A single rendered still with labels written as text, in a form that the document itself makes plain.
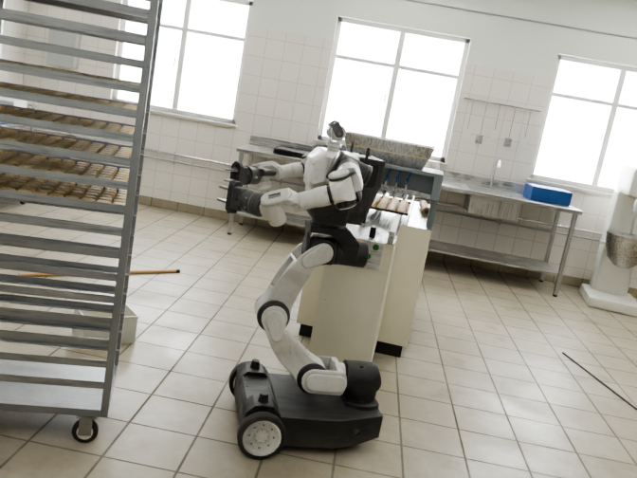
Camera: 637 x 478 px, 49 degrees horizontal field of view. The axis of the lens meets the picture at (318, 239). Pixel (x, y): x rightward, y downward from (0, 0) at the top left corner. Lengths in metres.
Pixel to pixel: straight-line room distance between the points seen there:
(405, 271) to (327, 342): 0.83
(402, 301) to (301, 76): 3.80
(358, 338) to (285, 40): 4.54
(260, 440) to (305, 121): 5.03
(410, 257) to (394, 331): 0.48
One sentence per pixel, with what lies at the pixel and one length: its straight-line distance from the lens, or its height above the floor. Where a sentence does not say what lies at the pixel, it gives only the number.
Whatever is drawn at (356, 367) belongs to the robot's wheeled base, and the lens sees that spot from 3.21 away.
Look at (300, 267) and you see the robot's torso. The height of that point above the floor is 0.79.
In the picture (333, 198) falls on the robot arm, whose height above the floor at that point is 1.16.
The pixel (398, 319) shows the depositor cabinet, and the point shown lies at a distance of 4.37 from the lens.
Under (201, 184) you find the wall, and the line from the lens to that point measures 7.82.
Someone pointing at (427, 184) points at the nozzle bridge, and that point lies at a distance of 4.30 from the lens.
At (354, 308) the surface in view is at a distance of 3.66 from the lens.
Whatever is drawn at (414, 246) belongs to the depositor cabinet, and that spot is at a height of 0.73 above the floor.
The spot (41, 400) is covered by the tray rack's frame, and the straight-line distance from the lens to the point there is 3.03.
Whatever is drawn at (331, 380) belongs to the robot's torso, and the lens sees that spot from 3.14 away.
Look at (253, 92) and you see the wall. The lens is 7.65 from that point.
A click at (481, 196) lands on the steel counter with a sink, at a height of 0.83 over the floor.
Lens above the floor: 1.50
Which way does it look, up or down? 11 degrees down
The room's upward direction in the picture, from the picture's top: 10 degrees clockwise
